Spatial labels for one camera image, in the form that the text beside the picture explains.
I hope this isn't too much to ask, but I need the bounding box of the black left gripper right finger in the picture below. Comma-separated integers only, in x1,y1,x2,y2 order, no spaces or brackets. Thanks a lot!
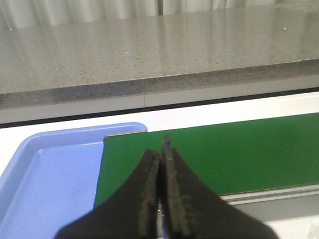
159,135,277,239

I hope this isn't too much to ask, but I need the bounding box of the green conveyor belt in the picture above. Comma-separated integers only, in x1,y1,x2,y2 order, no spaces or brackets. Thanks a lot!
95,113,319,205

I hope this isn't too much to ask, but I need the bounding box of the blue plastic tray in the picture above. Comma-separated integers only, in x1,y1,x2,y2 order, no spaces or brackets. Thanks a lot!
0,122,147,239

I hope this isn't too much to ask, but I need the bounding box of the aluminium conveyor side rail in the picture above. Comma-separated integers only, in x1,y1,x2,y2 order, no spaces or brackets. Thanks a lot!
220,184,319,205

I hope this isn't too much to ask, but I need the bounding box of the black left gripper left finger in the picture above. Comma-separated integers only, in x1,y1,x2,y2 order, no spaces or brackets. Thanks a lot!
55,149,160,239

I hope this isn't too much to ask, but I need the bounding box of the white pleated curtain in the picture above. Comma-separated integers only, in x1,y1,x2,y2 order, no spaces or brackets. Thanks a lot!
0,0,319,29

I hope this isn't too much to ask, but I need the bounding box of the grey stone countertop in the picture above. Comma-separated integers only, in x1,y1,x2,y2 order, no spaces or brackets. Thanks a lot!
0,1,319,124

